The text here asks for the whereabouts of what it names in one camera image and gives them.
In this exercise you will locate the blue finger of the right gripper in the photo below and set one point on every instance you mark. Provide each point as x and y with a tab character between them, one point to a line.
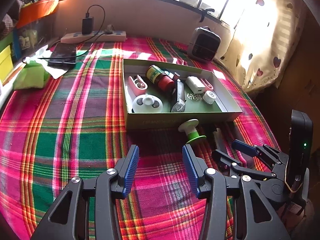
244	148
223	160

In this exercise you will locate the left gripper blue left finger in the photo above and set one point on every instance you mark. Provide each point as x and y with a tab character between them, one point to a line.
126	168

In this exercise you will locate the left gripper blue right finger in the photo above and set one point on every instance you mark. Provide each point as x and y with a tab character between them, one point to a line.
195	168

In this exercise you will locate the clear silver lighter case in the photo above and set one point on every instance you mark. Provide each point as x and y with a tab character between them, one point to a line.
178	97

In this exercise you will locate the white round jar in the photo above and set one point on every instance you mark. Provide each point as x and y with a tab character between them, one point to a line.
209	97

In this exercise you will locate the pink clip holder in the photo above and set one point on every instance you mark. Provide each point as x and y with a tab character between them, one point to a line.
208	86
137	85

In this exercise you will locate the blue transparent box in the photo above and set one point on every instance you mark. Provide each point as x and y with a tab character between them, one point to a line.
173	75

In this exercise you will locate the red cap bottle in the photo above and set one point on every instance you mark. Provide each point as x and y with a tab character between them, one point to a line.
159	78

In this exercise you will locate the green white spool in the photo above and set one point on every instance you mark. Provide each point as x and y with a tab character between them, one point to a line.
189	128

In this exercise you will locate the plaid tablecloth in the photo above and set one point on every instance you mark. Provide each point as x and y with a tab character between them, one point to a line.
74	126

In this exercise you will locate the white usb charger cube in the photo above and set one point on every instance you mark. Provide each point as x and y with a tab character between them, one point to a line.
195	85

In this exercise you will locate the green cardboard box tray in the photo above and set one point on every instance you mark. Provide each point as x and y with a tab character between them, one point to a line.
160	94

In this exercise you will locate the heart pattern curtain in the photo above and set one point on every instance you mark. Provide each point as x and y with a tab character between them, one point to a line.
265	34

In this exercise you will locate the small grey desk fan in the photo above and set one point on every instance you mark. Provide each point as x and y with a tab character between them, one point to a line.
203	45

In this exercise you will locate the black smartphone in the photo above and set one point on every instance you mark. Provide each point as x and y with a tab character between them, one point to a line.
63	56

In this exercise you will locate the green cloth pouch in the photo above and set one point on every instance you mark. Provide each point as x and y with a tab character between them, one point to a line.
32	75

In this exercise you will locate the white power strip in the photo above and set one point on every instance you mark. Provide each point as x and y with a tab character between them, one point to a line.
101	36

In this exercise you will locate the black power adapter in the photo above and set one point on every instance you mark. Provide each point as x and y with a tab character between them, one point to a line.
87	25

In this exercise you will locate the yellow green box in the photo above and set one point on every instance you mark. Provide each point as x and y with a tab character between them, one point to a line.
6	61

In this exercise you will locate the orange storage bin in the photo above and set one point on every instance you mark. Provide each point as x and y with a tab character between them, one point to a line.
35	11

